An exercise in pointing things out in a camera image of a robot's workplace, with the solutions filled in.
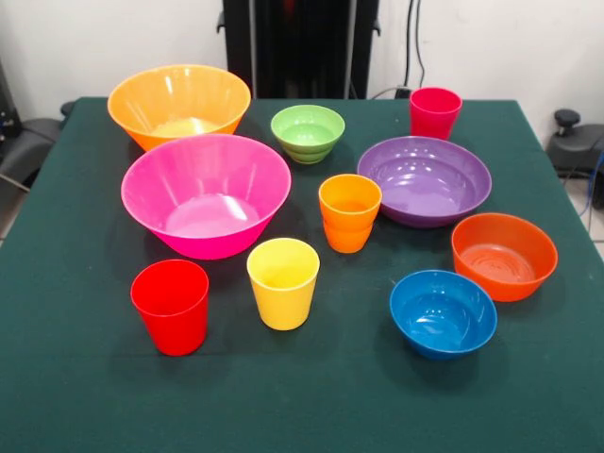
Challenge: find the dark green table cloth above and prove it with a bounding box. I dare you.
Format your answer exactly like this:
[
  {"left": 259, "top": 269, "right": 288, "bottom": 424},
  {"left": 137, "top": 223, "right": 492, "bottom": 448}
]
[{"left": 0, "top": 96, "right": 604, "bottom": 453}]

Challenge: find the crimson cup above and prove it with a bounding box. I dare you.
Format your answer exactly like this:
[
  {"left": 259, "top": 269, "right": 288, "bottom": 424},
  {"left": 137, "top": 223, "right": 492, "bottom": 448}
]
[{"left": 409, "top": 86, "right": 463, "bottom": 142}]

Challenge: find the red cup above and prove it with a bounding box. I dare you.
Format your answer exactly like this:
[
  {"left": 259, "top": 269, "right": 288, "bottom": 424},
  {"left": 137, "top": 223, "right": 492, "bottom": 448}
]
[{"left": 129, "top": 259, "right": 210, "bottom": 357}]

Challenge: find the large orange bowl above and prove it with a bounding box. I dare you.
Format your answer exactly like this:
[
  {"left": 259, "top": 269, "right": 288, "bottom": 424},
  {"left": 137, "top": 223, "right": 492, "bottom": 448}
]
[{"left": 107, "top": 64, "right": 252, "bottom": 152}]

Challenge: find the black cable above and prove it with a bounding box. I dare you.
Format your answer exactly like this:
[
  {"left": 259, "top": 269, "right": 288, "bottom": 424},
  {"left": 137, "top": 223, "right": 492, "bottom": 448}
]
[
  {"left": 403, "top": 0, "right": 416, "bottom": 89},
  {"left": 414, "top": 0, "right": 428, "bottom": 91}
]

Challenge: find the orange cup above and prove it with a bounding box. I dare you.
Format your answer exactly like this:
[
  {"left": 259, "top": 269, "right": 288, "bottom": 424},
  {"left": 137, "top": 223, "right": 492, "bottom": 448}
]
[
  {"left": 318, "top": 173, "right": 383, "bottom": 232},
  {"left": 322, "top": 219, "right": 376, "bottom": 255}
]

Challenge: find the purple bowl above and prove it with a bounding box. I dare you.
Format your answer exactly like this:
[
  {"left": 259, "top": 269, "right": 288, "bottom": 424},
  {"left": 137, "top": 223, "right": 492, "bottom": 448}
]
[{"left": 357, "top": 135, "right": 494, "bottom": 229}]

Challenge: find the black machine base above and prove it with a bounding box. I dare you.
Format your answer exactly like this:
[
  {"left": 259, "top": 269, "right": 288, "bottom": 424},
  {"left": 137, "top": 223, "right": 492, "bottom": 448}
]
[
  {"left": 545, "top": 109, "right": 604, "bottom": 178},
  {"left": 0, "top": 59, "right": 76, "bottom": 190}
]

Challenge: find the stack of green bowls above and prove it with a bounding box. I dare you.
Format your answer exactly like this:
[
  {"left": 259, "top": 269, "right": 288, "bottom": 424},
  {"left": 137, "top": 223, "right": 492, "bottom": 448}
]
[{"left": 270, "top": 104, "right": 346, "bottom": 165}]

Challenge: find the orange-red bowl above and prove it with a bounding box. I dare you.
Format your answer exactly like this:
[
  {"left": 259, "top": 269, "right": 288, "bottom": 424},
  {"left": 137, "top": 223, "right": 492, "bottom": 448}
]
[{"left": 451, "top": 212, "right": 560, "bottom": 303}]

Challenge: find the yellow cup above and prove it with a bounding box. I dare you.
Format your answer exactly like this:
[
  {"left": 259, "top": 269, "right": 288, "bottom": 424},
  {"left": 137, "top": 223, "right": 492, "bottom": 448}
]
[{"left": 245, "top": 237, "right": 321, "bottom": 331}]

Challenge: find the large pink bowl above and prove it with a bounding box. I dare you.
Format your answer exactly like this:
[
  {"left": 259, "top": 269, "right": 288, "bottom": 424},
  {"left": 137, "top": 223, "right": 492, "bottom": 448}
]
[{"left": 120, "top": 133, "right": 293, "bottom": 260}]

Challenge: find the blue bowl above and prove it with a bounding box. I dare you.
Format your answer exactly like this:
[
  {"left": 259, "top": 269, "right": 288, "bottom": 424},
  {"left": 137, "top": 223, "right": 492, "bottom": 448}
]
[{"left": 389, "top": 269, "right": 498, "bottom": 361}]

